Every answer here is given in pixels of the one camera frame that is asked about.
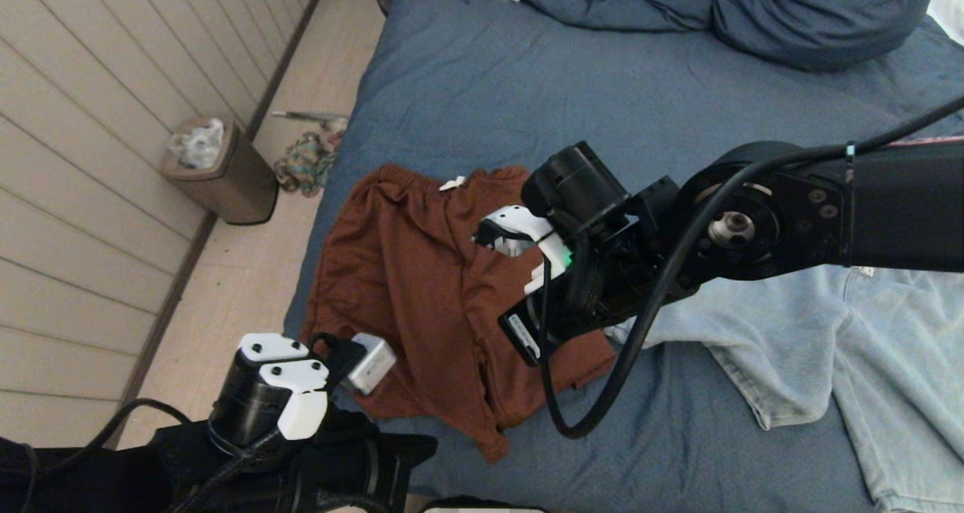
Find rust brown garment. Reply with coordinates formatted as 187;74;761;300
300;164;618;465

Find light blue denim shorts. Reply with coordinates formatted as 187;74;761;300
602;263;964;513

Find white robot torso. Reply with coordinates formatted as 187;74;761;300
422;500;547;513

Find blue bed sheet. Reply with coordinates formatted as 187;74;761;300
282;0;964;513

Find bunched blue duvet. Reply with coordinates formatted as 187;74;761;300
518;0;718;32

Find brown trash bin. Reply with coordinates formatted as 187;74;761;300
162;118;280;226

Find colourful crumpled cloth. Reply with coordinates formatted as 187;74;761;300
273;130;347;200

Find white plastic bin bag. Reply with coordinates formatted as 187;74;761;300
169;119;227;171

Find grey metal rod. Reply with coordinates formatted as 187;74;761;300
272;110;349;130

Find blue pillow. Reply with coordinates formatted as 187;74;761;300
712;0;944;71

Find white pillow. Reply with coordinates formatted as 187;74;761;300
928;0;964;44

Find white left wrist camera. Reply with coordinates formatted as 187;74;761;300
239;332;398;441

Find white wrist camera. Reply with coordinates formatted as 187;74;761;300
239;332;398;441
473;206;573;295

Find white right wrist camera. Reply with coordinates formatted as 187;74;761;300
473;206;573;295

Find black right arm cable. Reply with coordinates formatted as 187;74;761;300
538;95;964;440

